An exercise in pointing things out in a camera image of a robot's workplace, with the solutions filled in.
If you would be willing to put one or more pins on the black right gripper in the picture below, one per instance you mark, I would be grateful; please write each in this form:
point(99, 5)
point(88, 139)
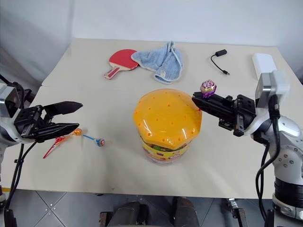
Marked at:
point(241, 111)

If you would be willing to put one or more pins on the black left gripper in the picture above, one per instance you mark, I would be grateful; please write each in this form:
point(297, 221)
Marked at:
point(28, 121)

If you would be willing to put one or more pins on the purple lollipop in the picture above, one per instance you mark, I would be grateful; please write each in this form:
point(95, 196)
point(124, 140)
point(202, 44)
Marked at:
point(208, 88)

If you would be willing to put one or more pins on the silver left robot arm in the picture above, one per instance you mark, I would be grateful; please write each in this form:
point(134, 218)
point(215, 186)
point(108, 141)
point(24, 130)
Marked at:
point(1, 151)

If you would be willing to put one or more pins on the orange-lidded yellow lollipop jar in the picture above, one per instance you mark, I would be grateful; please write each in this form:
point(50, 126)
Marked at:
point(165, 118)

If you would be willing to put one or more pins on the orange wrapped lollipop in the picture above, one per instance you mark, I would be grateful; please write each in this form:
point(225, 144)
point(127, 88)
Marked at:
point(77, 132)

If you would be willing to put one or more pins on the red stick lollipop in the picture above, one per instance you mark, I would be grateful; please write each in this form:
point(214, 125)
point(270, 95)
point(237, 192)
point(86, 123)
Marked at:
point(56, 143)

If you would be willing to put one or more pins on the blue stick lollipop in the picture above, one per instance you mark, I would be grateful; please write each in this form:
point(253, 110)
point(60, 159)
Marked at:
point(100, 142)

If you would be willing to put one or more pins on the white rectangular box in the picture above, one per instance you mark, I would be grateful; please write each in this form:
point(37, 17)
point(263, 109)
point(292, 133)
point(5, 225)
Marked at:
point(264, 65)

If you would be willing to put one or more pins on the light blue towel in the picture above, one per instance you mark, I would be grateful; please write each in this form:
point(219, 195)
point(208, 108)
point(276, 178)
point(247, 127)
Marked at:
point(163, 62)

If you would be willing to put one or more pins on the red table tennis paddle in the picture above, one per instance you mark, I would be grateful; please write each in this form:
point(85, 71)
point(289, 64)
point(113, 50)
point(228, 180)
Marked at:
point(123, 60)

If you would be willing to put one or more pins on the metal table clamp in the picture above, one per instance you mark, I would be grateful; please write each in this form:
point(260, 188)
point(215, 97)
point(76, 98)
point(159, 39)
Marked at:
point(235, 211)

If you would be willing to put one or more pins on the dark rounded shape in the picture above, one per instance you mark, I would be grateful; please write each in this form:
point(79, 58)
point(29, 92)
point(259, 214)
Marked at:
point(185, 212)
point(130, 214)

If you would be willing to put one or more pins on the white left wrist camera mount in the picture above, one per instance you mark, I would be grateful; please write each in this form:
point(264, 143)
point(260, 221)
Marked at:
point(9, 104)

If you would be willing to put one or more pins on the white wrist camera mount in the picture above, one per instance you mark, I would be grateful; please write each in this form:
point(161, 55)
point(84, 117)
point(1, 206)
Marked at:
point(270, 87)
point(9, 104)

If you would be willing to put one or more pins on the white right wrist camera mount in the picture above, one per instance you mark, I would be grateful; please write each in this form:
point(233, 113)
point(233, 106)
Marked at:
point(270, 87)

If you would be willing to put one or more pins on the black post under table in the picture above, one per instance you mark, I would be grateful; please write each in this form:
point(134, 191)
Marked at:
point(10, 217)

